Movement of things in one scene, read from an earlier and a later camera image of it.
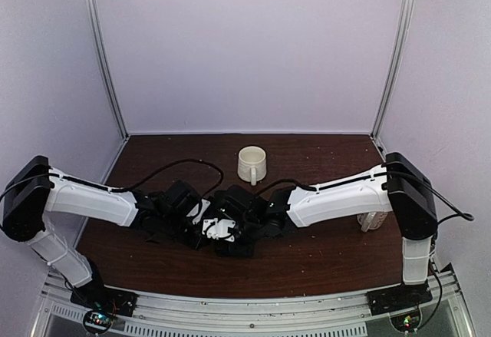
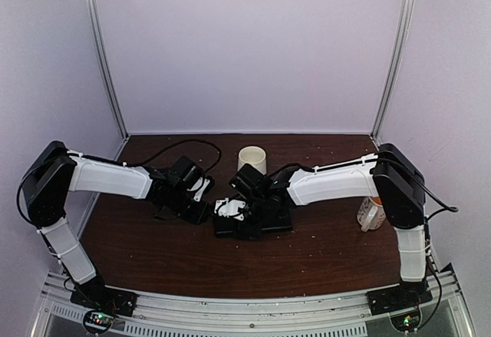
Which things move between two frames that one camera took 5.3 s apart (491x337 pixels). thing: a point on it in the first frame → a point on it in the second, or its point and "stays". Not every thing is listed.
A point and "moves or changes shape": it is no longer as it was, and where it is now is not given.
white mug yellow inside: (371, 220) stays
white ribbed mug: (252, 163) stays
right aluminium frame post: (406, 18) stays
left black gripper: (196, 242) → (196, 219)
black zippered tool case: (242, 247) moves or changes shape
